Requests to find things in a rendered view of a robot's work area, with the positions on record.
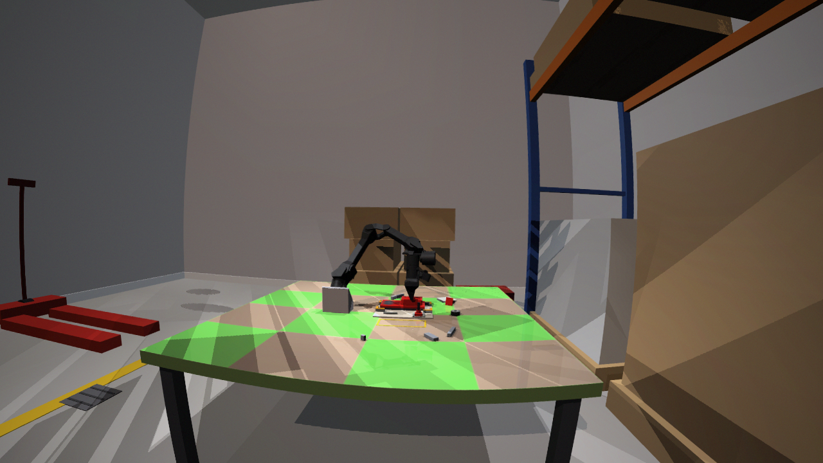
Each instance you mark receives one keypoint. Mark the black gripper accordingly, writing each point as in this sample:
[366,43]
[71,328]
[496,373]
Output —
[412,282]

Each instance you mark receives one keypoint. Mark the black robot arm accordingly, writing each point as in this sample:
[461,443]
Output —
[414,250]

